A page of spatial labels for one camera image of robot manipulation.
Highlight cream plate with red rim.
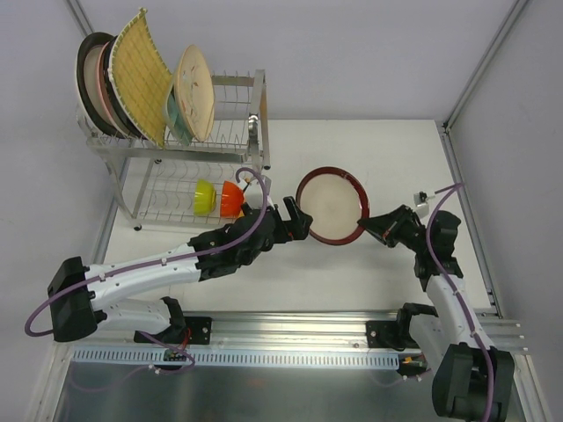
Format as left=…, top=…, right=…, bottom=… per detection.
left=296, top=166, right=369, bottom=246

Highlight teal square plate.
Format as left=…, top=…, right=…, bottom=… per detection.
left=163, top=87, right=194, bottom=146

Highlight beige oval floral plate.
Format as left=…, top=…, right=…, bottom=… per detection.
left=172, top=45, right=215, bottom=142

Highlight yellow woven bamboo mat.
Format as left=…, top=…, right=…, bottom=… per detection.
left=108, top=8, right=172, bottom=149

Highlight cream plate dark patterned rim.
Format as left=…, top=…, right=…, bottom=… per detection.
left=102, top=37, right=144, bottom=139

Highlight pink and cream floral plate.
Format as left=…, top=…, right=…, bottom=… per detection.
left=97, top=42, right=128, bottom=138

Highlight cream plate with metallic rim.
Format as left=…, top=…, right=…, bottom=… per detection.
left=75, top=32, right=122, bottom=138

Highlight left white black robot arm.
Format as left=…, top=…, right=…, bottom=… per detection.
left=48, top=197, right=313, bottom=343

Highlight steel two-tier dish rack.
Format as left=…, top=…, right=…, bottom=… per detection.
left=83, top=69, right=271, bottom=231

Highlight red orange bowl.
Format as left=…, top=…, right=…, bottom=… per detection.
left=220, top=181, right=245, bottom=218

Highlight lime green bowl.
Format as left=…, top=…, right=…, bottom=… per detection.
left=194, top=178, right=216, bottom=216

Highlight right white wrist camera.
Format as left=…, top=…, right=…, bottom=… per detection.
left=413, top=191, right=436, bottom=218

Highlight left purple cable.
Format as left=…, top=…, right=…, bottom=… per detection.
left=24, top=167, right=270, bottom=377

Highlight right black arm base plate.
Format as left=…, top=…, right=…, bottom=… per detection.
left=365, top=320, right=399, bottom=350

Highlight aluminium mounting rail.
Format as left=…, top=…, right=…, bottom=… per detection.
left=69, top=309, right=529, bottom=357

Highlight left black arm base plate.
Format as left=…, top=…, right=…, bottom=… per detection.
left=143, top=316, right=213, bottom=346

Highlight white slotted cable duct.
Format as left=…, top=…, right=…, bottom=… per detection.
left=72, top=346, right=400, bottom=370

